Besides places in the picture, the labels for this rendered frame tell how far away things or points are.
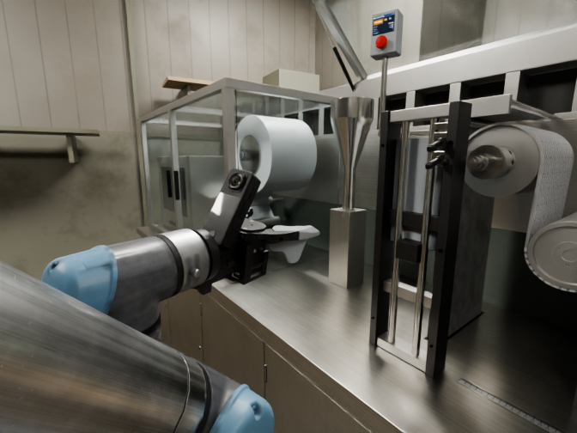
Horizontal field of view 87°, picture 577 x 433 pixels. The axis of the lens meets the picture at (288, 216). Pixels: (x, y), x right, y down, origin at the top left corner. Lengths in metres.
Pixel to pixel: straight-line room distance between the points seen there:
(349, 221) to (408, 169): 0.38
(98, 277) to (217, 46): 3.44
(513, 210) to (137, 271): 0.97
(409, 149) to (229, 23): 3.26
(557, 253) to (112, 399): 0.69
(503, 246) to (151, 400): 1.02
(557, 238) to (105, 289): 0.70
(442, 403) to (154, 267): 0.57
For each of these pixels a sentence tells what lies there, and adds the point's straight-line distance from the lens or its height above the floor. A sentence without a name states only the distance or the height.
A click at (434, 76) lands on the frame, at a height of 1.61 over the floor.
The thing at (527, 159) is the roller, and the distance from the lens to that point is 0.73.
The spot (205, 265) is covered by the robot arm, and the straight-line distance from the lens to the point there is 0.38.
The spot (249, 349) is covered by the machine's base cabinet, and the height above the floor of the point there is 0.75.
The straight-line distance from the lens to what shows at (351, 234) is 1.05.
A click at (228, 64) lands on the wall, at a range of 3.67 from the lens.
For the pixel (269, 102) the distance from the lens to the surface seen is 1.18.
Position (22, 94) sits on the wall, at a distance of 3.42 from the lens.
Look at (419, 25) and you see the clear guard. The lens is 1.20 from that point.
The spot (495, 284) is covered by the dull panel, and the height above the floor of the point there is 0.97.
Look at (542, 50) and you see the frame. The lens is 1.10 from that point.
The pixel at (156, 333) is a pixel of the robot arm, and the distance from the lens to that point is 0.37.
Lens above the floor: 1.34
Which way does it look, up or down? 10 degrees down
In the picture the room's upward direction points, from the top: straight up
